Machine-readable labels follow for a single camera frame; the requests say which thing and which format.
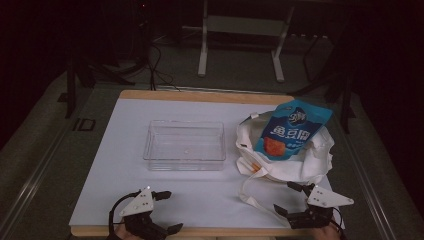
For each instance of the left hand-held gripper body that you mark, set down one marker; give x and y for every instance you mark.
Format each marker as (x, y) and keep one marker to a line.
(138, 205)

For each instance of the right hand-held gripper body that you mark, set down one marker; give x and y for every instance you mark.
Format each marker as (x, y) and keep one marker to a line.
(325, 200)

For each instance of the white cloth tote bag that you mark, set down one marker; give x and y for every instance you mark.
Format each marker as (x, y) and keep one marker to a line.
(300, 168)

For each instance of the person's right hand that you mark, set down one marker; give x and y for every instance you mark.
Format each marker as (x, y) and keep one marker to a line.
(325, 232)

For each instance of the person's left hand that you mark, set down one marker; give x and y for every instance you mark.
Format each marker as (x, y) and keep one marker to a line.
(120, 234)

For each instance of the white table mat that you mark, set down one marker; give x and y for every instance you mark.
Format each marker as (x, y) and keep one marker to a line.
(126, 160)

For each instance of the clear plastic box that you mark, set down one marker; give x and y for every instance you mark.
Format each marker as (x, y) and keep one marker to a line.
(185, 146)

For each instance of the blue snack packet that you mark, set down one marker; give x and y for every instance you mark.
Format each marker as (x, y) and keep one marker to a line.
(293, 131)

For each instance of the black metal stand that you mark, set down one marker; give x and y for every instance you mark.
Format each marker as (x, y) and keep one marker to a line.
(70, 90)
(346, 100)

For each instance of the metal floor rail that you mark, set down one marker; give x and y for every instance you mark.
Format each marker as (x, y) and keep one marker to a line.
(366, 186)
(31, 181)

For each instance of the black floor bracket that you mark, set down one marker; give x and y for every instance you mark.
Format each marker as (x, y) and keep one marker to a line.
(84, 124)

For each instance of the white metal desk frame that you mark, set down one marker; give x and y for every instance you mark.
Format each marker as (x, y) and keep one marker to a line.
(240, 26)

